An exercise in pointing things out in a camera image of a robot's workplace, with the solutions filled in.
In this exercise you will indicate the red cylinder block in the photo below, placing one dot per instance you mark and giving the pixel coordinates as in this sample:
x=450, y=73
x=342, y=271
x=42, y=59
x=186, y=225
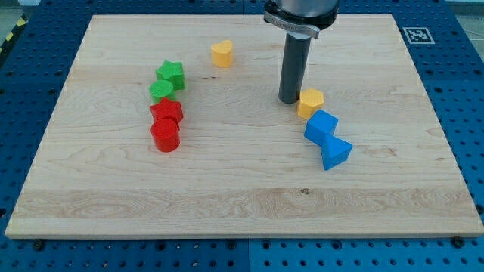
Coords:
x=165, y=133

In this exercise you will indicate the white fiducial marker tag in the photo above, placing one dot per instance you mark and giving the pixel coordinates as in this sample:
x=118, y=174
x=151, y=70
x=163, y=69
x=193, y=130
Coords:
x=416, y=35

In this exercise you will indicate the yellow hexagon block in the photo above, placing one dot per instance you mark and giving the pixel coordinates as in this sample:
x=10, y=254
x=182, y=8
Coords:
x=310, y=100

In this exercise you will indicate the blue cube block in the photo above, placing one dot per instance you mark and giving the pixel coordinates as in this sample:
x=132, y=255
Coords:
x=320, y=124

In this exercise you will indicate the blue triangle block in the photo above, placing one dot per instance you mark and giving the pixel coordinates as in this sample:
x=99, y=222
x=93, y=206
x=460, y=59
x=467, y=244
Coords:
x=334, y=151

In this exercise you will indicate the red star block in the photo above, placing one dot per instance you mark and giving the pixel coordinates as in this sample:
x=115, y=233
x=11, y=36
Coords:
x=167, y=108

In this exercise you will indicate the green cylinder block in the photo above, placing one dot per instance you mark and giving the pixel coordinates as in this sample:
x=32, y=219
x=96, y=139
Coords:
x=162, y=89

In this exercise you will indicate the light wooden board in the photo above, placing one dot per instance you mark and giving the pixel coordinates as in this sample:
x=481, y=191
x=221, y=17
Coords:
x=243, y=167

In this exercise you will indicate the yellow heart block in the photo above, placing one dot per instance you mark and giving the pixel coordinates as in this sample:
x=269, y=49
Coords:
x=222, y=54

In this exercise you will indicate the green star block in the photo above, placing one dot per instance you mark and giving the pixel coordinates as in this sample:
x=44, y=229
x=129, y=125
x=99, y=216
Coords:
x=172, y=72

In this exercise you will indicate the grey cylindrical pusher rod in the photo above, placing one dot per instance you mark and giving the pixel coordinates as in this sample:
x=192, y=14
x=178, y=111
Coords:
x=296, y=50

